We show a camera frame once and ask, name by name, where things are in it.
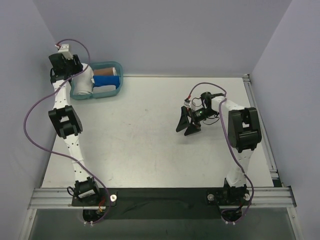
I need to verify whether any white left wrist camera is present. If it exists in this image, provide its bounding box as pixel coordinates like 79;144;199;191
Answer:
55;43;73;60

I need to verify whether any white terry towel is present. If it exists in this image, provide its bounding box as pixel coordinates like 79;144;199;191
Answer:
72;63;94;96

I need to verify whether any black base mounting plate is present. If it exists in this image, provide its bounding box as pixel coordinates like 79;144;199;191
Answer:
71;187;250;222

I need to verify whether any aluminium front rail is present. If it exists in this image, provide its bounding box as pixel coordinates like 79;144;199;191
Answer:
28;187;297;210

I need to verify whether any teal plastic bin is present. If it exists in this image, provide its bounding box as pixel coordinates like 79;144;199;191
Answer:
69;61;124;100

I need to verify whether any blue rolled towel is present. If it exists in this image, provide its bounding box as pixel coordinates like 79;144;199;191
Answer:
93;75;120;88

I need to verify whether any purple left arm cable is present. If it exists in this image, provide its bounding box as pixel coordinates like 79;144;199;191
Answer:
23;38;112;225

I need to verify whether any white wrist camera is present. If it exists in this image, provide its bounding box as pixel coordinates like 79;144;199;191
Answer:
183;98;197;110
55;43;73;60

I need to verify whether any white rolled towel in bin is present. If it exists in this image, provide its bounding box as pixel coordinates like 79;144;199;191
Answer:
93;85;117;94

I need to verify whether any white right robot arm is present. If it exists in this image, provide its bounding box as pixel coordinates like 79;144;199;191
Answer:
176;92;262;205

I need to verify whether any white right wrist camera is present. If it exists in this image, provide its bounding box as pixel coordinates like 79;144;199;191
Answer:
183;98;197;110

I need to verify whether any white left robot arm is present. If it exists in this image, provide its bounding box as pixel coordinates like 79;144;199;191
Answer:
48;53;101;206

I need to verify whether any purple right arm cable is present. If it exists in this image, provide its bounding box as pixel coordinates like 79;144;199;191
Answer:
186;82;255;223

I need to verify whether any brown rolled towel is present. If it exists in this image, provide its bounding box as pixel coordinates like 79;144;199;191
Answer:
93;67;118;76

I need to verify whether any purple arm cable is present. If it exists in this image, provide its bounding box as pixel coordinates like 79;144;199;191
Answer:
186;82;255;223
23;38;112;225

